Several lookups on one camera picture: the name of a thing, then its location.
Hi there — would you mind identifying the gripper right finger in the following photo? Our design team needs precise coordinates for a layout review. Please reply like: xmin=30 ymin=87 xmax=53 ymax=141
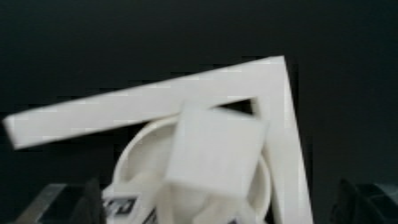
xmin=330 ymin=179 xmax=398 ymax=224

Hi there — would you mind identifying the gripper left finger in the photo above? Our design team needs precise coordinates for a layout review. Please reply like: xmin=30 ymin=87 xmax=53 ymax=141
xmin=10 ymin=178 xmax=106 ymax=224

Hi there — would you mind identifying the white stool leg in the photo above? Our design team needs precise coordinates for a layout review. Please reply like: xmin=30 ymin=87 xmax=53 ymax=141
xmin=165 ymin=102 xmax=271 ymax=224

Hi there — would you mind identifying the white L-shaped fence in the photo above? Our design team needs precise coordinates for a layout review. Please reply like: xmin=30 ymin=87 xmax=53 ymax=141
xmin=3 ymin=56 xmax=314 ymax=224

